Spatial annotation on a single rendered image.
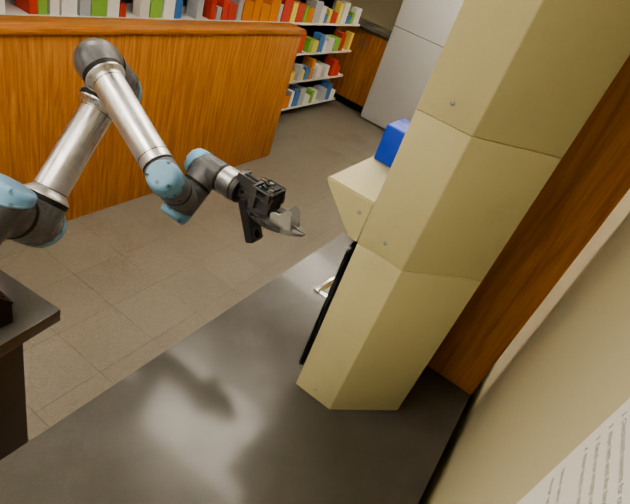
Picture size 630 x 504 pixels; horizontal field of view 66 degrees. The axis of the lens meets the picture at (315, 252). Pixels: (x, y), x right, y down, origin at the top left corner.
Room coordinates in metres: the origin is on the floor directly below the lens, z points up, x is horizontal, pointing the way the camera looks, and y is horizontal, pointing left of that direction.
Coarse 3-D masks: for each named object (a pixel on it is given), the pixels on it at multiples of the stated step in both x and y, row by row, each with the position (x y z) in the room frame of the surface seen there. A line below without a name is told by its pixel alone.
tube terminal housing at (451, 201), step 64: (448, 128) 0.85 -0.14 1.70; (384, 192) 0.87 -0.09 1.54; (448, 192) 0.84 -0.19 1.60; (512, 192) 0.89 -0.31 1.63; (384, 256) 0.85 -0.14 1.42; (448, 256) 0.87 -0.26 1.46; (384, 320) 0.85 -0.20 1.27; (448, 320) 0.91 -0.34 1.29; (320, 384) 0.86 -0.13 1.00; (384, 384) 0.88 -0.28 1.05
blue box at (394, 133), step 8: (400, 120) 1.16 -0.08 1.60; (408, 120) 1.18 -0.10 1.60; (392, 128) 1.10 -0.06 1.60; (400, 128) 1.10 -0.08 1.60; (384, 136) 1.10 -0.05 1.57; (392, 136) 1.09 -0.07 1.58; (400, 136) 1.09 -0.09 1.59; (384, 144) 1.10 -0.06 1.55; (392, 144) 1.09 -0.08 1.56; (400, 144) 1.08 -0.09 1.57; (376, 152) 1.10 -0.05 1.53; (384, 152) 1.09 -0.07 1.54; (392, 152) 1.09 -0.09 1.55; (384, 160) 1.09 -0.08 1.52; (392, 160) 1.08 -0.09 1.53
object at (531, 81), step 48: (480, 0) 0.87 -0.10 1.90; (528, 0) 0.84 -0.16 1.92; (576, 0) 0.86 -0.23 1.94; (624, 0) 0.89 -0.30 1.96; (480, 48) 0.86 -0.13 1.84; (528, 48) 0.84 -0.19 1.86; (576, 48) 0.88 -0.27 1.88; (624, 48) 0.91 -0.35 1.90; (432, 96) 0.87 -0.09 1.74; (480, 96) 0.84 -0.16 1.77; (528, 96) 0.86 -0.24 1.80; (576, 96) 0.90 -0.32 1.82; (528, 144) 0.88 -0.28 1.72
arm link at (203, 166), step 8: (192, 152) 1.09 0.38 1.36; (200, 152) 1.09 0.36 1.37; (208, 152) 1.10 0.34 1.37; (192, 160) 1.07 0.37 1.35; (200, 160) 1.07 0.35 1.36; (208, 160) 1.07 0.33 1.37; (216, 160) 1.08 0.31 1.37; (184, 168) 1.08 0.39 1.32; (192, 168) 1.06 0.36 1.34; (200, 168) 1.05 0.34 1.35; (208, 168) 1.05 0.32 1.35; (216, 168) 1.05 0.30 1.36; (192, 176) 1.04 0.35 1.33; (200, 176) 1.04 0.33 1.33; (208, 176) 1.04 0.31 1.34; (216, 176) 1.04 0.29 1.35; (208, 184) 1.04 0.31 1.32
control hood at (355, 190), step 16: (368, 160) 1.08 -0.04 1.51; (336, 176) 0.93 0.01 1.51; (352, 176) 0.96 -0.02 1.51; (368, 176) 0.99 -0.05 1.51; (384, 176) 1.02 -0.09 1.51; (336, 192) 0.91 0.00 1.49; (352, 192) 0.90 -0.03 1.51; (368, 192) 0.92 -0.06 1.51; (352, 208) 0.89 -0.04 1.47; (368, 208) 0.88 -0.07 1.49; (352, 224) 0.89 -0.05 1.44
